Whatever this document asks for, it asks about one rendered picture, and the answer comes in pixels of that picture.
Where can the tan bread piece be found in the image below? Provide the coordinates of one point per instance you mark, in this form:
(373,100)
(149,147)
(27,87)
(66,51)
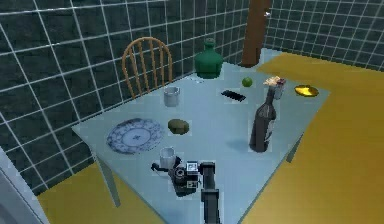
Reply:
(271,81)

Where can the dark wine bottle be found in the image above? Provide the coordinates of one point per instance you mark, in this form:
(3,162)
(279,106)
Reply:
(262,125)

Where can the wooden spindle chair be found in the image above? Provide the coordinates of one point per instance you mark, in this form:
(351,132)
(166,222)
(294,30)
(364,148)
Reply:
(128,63)

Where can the brown room door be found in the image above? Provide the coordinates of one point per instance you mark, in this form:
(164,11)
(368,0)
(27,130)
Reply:
(255,33)

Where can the green glass bottle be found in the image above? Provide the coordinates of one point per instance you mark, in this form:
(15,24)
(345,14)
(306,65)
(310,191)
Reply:
(208,63)

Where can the pale blue table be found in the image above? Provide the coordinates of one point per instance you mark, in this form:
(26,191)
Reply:
(213,133)

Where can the yellow bowl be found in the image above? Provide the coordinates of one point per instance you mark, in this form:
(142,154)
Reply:
(306,90)

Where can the white coffee mug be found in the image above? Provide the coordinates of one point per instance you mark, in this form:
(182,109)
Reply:
(166,158)
(171,97)

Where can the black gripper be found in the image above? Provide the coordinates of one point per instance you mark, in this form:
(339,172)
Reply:
(179,174)

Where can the blue patterned plate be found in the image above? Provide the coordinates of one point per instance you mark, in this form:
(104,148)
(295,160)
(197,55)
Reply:
(135,136)

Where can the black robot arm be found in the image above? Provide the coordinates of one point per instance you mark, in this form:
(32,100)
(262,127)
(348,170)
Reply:
(210,200)

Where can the green apple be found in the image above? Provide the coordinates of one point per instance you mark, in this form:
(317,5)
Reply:
(247,82)

